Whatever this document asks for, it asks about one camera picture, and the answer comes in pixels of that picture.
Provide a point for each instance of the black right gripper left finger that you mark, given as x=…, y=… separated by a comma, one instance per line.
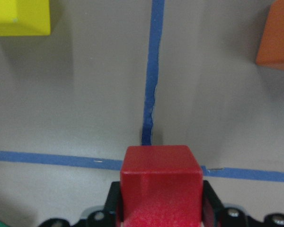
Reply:
x=108, y=215

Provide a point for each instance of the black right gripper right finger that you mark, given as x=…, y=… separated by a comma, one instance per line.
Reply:
x=215, y=214

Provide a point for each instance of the red wooden block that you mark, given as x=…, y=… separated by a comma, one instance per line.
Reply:
x=161, y=186

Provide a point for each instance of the orange wooden block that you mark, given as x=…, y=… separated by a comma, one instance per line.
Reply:
x=271, y=50

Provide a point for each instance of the yellow wooden block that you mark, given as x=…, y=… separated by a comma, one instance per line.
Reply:
x=25, y=18

